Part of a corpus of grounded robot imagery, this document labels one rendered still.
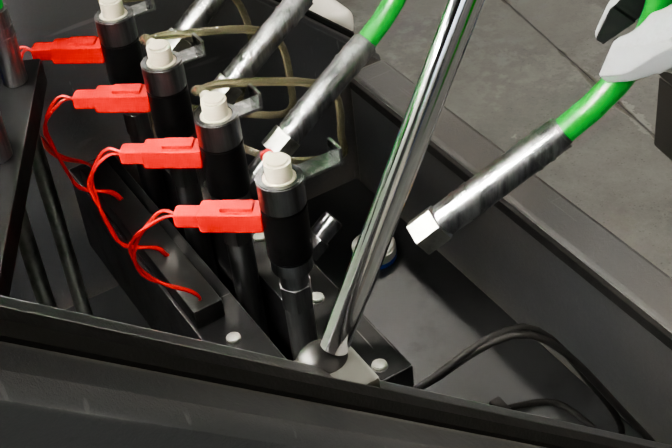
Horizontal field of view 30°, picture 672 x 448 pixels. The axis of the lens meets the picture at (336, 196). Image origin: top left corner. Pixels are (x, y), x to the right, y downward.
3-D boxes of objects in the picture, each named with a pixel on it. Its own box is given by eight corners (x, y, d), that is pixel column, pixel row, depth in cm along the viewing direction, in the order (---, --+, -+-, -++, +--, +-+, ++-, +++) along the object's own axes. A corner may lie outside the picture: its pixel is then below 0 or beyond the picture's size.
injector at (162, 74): (259, 283, 96) (218, 50, 83) (202, 310, 95) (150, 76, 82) (242, 264, 98) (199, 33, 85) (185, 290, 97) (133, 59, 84)
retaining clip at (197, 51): (197, 47, 85) (194, 31, 84) (208, 58, 84) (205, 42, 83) (154, 64, 84) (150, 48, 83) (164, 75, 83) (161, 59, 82)
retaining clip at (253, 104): (253, 99, 79) (250, 82, 79) (266, 111, 78) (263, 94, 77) (207, 117, 78) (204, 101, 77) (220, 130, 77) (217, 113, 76)
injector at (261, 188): (371, 410, 85) (344, 164, 72) (309, 444, 83) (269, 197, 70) (349, 386, 87) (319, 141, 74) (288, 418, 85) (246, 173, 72)
